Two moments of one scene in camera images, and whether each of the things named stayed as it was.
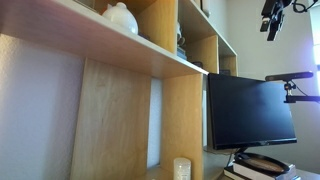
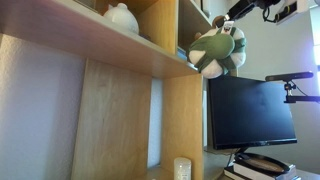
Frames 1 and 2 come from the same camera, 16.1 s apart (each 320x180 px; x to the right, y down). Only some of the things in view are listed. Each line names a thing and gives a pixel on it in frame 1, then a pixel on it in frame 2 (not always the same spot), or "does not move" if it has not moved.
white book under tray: x=289 y=174 does not move
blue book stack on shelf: x=181 y=53 does not move
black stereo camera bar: x=297 y=75 does not move
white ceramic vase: x=121 y=16 does not move
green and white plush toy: x=180 y=40 to x=219 y=51
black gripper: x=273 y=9 to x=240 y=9
